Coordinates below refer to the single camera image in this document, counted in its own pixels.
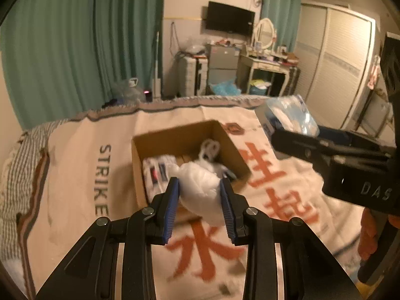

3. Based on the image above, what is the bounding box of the orange gloved hand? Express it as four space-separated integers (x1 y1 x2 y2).
358 208 378 261

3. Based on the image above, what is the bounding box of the blue white tissue pack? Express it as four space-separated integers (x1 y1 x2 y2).
255 95 319 138

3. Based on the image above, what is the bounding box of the white sliding wardrobe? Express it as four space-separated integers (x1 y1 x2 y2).
294 3 376 130

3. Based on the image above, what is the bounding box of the floral tissue pack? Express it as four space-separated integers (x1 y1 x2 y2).
142 154 178 201

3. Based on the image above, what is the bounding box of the checkered bed sheet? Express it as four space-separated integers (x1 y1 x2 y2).
1 119 67 262

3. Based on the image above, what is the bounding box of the green curtain by wardrobe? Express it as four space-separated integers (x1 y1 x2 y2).
260 0 301 52

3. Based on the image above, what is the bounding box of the white stuffing bag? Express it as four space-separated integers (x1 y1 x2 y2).
177 162 225 227

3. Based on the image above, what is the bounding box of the black wall television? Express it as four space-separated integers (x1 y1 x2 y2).
205 1 255 37

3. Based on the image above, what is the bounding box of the oval vanity mirror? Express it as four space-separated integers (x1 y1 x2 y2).
251 18 277 50

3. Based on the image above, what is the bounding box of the grey mini fridge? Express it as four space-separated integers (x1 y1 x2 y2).
206 44 241 96

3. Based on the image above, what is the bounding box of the large green curtain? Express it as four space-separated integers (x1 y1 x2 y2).
1 0 164 129

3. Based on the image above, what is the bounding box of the brown cardboard box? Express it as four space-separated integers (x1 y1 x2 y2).
131 120 251 208

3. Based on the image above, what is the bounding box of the white dressing table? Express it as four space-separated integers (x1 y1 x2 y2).
236 55 296 97

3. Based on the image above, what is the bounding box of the cream woven blanket with lettering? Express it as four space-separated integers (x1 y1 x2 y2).
19 99 361 299

